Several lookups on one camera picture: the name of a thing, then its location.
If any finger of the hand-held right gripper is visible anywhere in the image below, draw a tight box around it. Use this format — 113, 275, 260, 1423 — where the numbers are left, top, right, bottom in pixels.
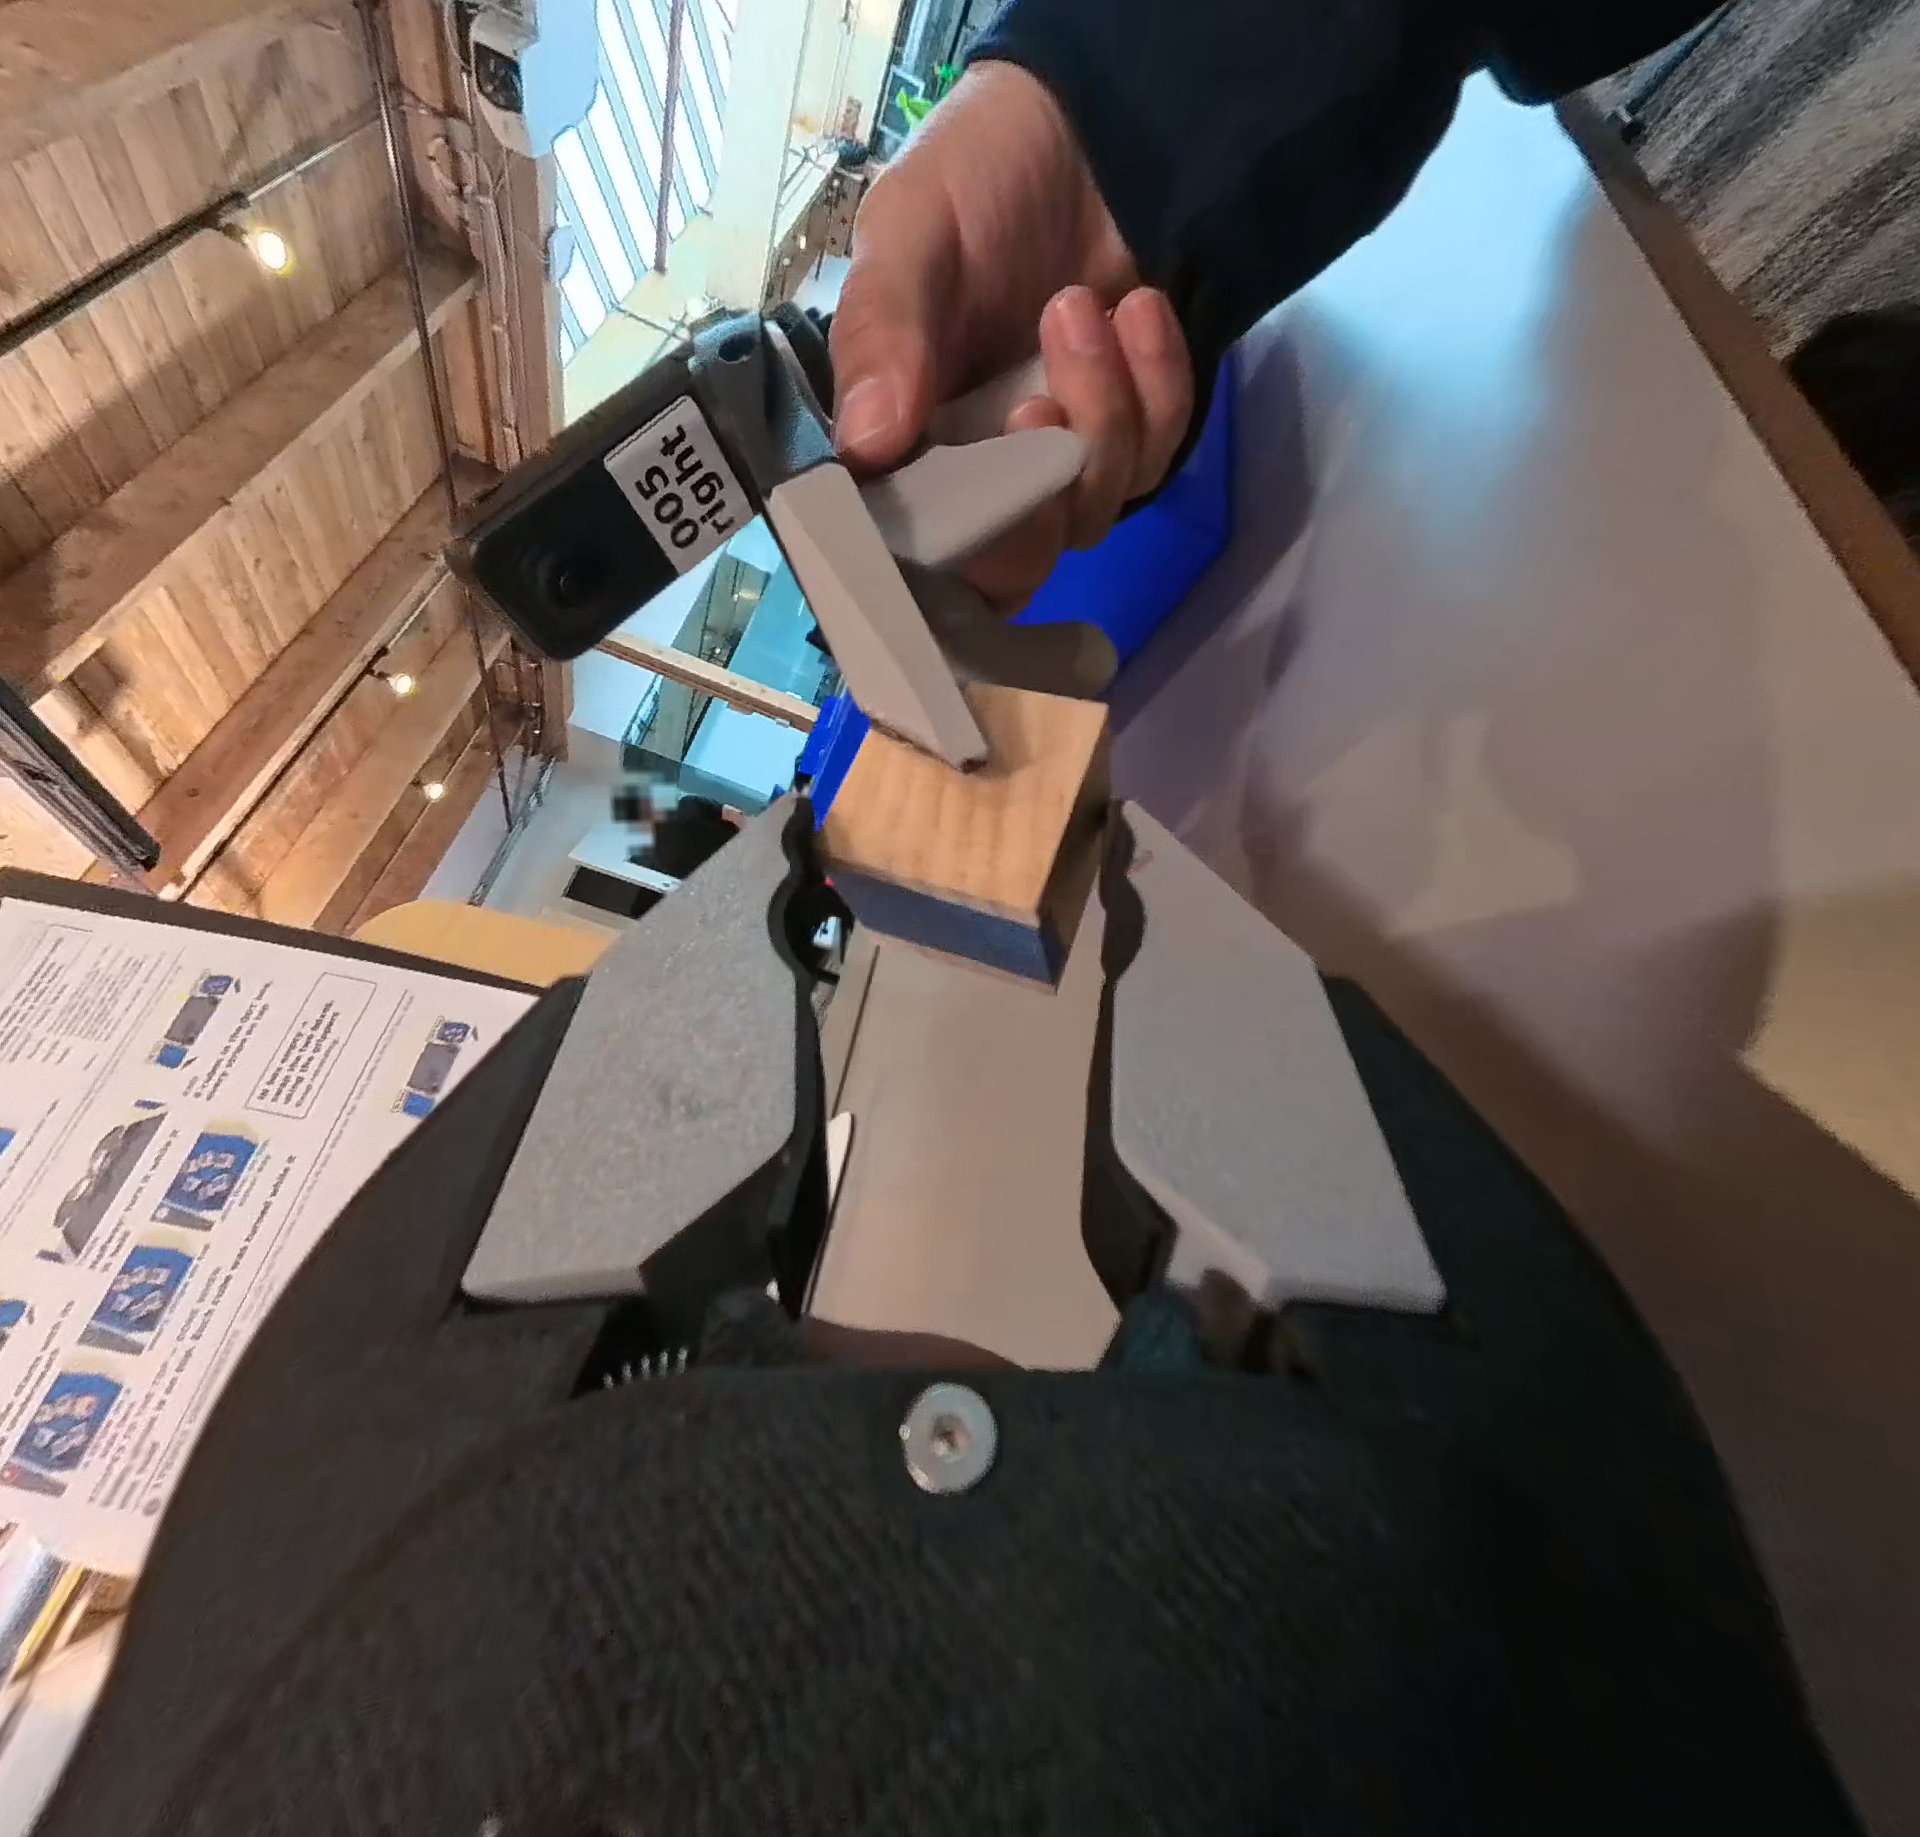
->
927, 575, 1122, 701
766, 457, 994, 778

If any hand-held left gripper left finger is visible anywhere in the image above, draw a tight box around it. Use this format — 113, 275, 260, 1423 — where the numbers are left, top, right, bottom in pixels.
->
458, 794, 842, 1313

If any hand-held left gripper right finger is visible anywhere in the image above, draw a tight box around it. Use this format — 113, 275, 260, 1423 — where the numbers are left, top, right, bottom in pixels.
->
1081, 800, 1448, 1317

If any blue plastic bin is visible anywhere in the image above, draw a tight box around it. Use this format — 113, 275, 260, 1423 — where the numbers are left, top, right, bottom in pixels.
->
792, 688, 874, 806
1008, 352, 1245, 670

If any wooden cube with blue tape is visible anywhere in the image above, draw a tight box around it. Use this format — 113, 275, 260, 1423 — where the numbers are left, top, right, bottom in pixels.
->
814, 687, 1114, 986

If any person's right forearm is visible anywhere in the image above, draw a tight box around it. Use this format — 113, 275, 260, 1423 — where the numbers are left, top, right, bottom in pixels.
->
966, 0, 1823, 383

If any person's right hand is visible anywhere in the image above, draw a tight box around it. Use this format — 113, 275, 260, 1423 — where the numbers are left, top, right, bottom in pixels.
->
830, 61, 1197, 608

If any document stand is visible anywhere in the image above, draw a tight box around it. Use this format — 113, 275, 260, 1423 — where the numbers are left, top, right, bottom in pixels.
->
0, 867, 620, 1704

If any printed instruction sheet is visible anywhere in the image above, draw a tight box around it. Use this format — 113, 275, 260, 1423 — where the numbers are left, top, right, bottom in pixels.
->
0, 883, 542, 1585

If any black light track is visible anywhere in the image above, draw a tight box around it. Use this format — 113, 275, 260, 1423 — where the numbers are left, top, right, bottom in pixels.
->
0, 192, 255, 359

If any black flat panel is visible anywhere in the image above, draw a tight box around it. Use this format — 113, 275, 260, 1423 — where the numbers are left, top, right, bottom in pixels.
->
0, 674, 166, 874

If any white ceiling camera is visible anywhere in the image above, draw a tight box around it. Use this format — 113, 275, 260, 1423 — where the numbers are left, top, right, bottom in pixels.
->
449, 0, 604, 158

